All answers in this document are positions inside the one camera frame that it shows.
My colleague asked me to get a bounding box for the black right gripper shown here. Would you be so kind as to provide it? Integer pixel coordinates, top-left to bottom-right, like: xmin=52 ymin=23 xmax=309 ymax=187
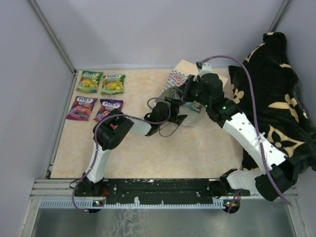
xmin=174 ymin=75 xmax=210 ymax=108

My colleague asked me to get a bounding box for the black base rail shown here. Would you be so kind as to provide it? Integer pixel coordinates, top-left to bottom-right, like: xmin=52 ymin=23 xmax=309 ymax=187
xmin=75 ymin=178 xmax=237 ymax=205

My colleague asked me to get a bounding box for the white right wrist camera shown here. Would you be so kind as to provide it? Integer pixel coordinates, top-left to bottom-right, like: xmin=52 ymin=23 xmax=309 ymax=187
xmin=196 ymin=61 xmax=213 ymax=77

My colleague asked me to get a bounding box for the teal snack packet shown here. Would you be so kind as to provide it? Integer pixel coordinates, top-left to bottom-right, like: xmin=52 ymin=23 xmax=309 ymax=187
xmin=185 ymin=102 xmax=202 ymax=113

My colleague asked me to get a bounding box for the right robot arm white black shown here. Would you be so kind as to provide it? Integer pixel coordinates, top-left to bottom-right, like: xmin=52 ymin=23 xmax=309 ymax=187
xmin=179 ymin=73 xmax=300 ymax=201

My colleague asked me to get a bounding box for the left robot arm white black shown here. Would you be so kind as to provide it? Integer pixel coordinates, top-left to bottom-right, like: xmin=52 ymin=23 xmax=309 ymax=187
xmin=72 ymin=97 xmax=187 ymax=198

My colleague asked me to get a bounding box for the purple snack packet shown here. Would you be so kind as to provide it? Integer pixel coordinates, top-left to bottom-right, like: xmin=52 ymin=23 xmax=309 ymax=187
xmin=94 ymin=99 xmax=123 ymax=122
xmin=66 ymin=96 xmax=97 ymax=121

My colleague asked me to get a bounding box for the black floral blanket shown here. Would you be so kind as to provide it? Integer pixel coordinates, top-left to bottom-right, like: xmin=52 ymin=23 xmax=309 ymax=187
xmin=229 ymin=32 xmax=316 ymax=173

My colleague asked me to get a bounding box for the green snack packet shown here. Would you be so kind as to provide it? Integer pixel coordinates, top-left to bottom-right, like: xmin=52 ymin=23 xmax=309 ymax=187
xmin=77 ymin=71 xmax=103 ymax=93
xmin=101 ymin=74 xmax=125 ymax=95

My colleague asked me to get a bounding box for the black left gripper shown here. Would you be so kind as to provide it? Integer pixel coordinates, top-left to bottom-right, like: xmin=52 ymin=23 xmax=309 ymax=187
xmin=158 ymin=97 xmax=187 ymax=126

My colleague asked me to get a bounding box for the blue checkered paper bag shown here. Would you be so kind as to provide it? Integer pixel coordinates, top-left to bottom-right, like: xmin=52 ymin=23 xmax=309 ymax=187
xmin=159 ymin=60 xmax=228 ymax=127

